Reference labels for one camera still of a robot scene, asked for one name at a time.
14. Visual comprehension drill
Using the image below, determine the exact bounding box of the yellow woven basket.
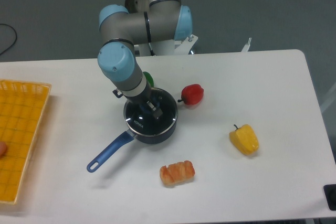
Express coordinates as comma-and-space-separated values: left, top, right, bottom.
1, 79, 51, 205

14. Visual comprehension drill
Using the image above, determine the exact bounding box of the black floor cable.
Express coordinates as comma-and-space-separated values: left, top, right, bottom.
0, 23, 18, 56

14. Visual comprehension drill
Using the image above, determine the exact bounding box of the dark blue saucepan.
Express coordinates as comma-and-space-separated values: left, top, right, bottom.
87, 87, 179, 174

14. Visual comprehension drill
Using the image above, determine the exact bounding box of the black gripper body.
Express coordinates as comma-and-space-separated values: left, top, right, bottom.
112, 86, 152, 108

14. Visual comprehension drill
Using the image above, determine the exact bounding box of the peach object in basket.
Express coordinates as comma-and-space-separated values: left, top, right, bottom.
0, 141, 7, 157

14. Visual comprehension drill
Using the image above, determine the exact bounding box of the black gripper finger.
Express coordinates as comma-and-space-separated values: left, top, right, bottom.
146, 100, 163, 120

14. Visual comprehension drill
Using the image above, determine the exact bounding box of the green bell pepper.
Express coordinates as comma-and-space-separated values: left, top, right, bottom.
143, 71, 154, 87

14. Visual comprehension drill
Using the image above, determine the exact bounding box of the glass lid blue knob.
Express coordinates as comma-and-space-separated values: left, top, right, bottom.
123, 88, 178, 136

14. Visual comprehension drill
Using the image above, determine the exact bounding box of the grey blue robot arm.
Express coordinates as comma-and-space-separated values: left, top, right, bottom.
98, 0, 193, 119

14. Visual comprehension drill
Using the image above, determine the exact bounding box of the red bell pepper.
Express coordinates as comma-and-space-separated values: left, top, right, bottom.
178, 84, 204, 105

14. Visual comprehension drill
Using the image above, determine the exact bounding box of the orange bread pastry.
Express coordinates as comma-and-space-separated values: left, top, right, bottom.
160, 161, 195, 186

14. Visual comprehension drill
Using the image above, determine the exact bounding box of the yellow bell pepper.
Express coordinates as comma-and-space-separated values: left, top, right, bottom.
229, 124, 259, 156

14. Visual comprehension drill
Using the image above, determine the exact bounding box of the black device at edge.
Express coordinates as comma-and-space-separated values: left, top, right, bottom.
323, 184, 336, 211

